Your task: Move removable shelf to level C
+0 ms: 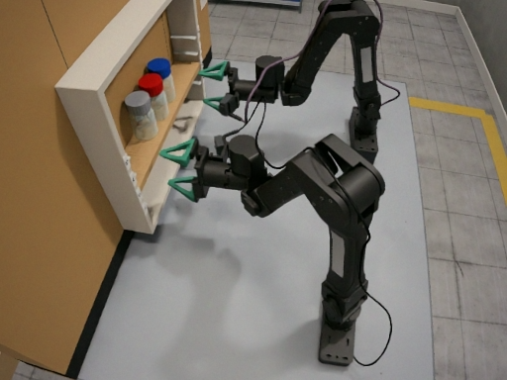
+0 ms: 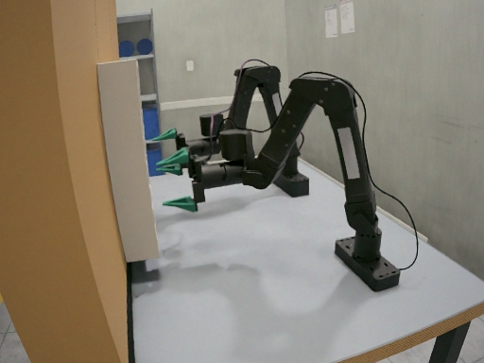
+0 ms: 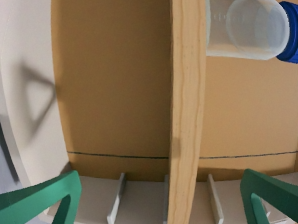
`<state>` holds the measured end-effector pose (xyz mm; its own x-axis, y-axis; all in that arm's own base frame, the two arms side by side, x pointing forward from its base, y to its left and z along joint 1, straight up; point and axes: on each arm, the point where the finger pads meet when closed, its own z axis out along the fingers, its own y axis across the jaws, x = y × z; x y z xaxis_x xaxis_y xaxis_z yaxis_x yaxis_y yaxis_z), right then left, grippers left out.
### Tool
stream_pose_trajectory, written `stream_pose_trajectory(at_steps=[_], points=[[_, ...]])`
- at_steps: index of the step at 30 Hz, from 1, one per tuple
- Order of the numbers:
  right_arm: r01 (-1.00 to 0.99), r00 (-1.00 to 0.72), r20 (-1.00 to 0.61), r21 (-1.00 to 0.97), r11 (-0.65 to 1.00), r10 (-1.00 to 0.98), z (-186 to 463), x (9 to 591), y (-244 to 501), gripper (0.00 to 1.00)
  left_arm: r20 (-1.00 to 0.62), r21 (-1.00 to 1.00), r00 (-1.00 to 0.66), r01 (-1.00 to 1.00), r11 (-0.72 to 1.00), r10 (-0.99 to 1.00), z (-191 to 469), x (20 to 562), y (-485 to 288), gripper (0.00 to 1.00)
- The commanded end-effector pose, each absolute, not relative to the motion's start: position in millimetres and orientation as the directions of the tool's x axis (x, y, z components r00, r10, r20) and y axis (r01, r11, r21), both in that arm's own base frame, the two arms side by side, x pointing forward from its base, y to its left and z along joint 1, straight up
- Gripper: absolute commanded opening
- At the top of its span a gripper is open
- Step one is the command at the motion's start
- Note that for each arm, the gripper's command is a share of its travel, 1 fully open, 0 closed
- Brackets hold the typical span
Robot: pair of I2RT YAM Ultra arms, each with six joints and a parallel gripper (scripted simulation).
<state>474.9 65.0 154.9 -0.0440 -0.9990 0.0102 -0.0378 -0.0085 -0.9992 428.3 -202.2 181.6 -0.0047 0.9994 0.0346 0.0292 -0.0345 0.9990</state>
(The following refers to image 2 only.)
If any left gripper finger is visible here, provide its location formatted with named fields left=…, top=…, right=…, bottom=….
left=156, top=148, right=189, bottom=166
left=162, top=196, right=196, bottom=212

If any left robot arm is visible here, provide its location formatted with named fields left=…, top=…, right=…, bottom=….
left=219, top=77, right=401, bottom=284

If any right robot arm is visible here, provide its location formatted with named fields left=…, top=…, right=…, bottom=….
left=199, top=65, right=309, bottom=184

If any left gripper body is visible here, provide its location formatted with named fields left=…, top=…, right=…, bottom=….
left=186, top=148, right=226, bottom=212

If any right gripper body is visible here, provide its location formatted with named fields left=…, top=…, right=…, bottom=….
left=174, top=128, right=204, bottom=175

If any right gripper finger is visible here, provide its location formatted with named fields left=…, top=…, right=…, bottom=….
left=152, top=128, right=176, bottom=141
left=156, top=164, right=182, bottom=176

